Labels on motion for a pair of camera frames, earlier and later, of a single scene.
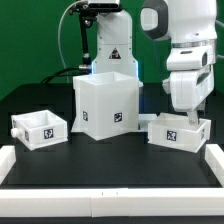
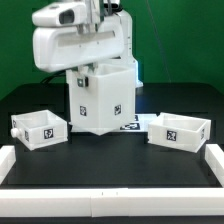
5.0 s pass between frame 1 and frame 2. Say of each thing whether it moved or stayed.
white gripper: moved
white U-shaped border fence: stayed
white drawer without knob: stayed
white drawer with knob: stayed
